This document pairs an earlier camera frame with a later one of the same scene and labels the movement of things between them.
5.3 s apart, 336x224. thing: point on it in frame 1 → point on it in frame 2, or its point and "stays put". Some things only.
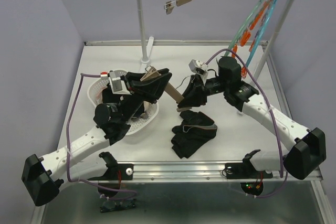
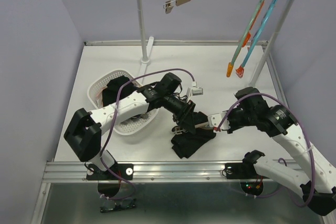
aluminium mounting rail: [196, 172] stays put
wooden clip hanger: [150, 72] → [177, 129]
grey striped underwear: [144, 116] stays put
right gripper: [193, 95] → [232, 126]
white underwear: [98, 96] stays put
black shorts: [196, 129] stays put
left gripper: [149, 90] → [185, 116]
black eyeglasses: [111, 205] stays put
